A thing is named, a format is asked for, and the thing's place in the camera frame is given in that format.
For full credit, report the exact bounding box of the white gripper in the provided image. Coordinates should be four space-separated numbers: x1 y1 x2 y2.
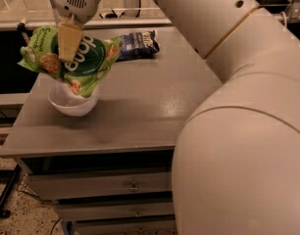
53 0 101 63

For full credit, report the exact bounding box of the green rice chip bag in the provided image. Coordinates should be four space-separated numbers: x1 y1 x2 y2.
19 26 122 98

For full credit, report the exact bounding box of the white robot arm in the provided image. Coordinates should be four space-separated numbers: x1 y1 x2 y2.
154 0 300 235

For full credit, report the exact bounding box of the white bowl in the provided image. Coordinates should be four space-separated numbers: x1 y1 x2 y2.
48 82 100 117

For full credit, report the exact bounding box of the dark blue chip bag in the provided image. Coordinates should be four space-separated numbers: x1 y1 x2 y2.
118 30 160 62

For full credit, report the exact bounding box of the grey drawer cabinet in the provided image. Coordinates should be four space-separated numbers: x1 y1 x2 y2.
1 27 221 228

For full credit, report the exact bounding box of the top grey drawer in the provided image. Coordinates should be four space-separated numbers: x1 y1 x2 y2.
25 167 172 200

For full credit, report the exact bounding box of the grey drawer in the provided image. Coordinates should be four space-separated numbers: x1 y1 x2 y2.
25 167 172 200
55 202 174 221
75 217 175 235

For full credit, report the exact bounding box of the black floor stand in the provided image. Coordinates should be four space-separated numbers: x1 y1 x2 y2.
0 165 22 218

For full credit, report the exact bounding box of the middle grey drawer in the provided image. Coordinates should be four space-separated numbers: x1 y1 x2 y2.
55 202 174 221

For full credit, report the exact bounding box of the bottom grey drawer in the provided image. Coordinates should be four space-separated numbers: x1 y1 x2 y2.
75 217 175 235

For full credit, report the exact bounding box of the metal rail frame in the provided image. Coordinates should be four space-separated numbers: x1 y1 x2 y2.
0 0 289 28

